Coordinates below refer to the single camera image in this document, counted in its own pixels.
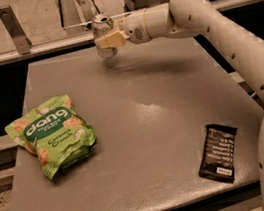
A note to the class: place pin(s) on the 7up soda can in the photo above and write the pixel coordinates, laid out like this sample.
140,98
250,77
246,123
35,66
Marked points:
102,24

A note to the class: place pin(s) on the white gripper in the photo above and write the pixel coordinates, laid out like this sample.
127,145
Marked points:
134,27

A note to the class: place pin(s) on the black snack bar wrapper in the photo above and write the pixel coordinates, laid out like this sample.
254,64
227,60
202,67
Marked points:
217,160

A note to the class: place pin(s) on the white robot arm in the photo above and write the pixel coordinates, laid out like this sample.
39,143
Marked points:
179,18

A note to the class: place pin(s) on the metal guard rail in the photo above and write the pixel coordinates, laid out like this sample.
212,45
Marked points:
83,39

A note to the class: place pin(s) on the green rice chip bag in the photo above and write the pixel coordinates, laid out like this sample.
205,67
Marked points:
55,134

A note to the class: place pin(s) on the left metal rail bracket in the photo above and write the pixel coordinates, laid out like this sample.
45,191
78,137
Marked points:
15,30

